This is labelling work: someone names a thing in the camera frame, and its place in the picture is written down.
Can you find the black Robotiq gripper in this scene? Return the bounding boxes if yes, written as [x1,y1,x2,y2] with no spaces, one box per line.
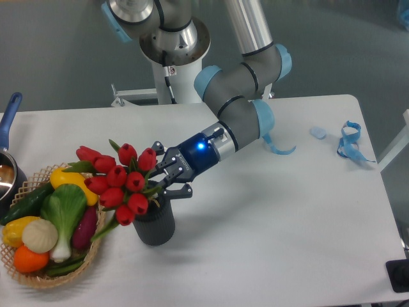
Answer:
[150,132,219,198]

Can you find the red tulip bouquet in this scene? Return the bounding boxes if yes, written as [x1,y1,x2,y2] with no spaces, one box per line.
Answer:
[64,140,164,240]

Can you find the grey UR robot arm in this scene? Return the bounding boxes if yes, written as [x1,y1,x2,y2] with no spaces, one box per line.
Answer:
[102,1,292,199]

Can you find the dark grey ribbed vase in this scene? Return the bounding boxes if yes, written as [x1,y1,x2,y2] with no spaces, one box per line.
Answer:
[133,190,175,246]

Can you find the curled blue ribbon strip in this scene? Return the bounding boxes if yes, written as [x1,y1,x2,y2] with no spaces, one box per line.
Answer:
[261,132,297,156]

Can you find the purple toy sweet potato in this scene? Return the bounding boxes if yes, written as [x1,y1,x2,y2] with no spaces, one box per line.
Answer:
[72,207,98,250]

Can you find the green toy bok choy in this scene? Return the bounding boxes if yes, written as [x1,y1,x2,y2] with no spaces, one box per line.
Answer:
[41,184,87,263]

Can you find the yellow toy squash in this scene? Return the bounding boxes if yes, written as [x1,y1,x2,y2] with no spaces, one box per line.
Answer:
[50,167,98,206]

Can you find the woven wicker basket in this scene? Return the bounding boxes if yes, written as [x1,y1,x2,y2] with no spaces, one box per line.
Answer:
[1,163,101,289]

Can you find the dark green toy cucumber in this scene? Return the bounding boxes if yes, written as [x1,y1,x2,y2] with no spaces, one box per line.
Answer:
[1,182,54,226]

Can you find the small pale blue cap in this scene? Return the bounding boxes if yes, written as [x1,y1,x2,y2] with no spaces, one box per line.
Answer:
[309,127,327,140]

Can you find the green toy bean pods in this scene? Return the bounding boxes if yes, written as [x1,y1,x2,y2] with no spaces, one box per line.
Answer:
[45,254,86,278]

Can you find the yellow toy bell pepper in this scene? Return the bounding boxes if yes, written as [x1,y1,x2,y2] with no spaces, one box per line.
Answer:
[2,216,40,248]

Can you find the orange toy orange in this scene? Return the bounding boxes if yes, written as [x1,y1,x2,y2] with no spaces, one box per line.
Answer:
[13,246,49,273]

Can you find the tangled blue ribbon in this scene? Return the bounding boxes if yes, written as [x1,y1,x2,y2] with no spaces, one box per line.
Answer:
[336,121,376,162]

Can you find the black device at edge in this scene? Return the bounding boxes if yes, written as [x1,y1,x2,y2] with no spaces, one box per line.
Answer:
[385,259,408,293]

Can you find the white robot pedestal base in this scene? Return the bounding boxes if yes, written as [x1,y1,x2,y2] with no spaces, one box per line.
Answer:
[111,17,211,107]

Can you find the blue handled saucepan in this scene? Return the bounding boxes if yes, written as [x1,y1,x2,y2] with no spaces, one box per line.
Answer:
[1,92,27,217]

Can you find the white frame at right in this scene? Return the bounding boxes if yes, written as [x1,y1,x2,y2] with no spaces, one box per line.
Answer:
[378,110,408,172]

